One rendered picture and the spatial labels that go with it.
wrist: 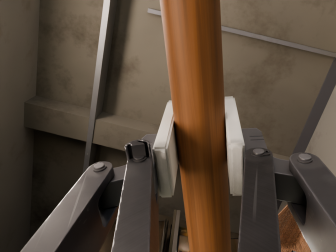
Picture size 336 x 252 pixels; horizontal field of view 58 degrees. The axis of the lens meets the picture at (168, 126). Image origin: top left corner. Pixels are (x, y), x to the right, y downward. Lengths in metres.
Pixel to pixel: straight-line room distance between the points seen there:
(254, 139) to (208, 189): 0.04
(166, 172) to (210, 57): 0.06
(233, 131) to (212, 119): 0.01
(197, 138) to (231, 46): 3.17
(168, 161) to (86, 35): 3.38
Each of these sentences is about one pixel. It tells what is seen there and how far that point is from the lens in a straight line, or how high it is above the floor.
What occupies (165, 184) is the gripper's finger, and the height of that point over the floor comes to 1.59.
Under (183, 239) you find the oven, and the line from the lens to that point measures 2.32.
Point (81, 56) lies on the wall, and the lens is 3.57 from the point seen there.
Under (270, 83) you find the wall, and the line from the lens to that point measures 3.48.
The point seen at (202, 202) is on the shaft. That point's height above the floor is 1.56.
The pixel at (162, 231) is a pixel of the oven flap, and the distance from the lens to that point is 2.13.
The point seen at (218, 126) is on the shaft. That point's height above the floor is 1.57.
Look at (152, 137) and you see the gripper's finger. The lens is 0.18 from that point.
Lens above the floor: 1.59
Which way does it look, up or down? level
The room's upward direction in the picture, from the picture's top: 76 degrees counter-clockwise
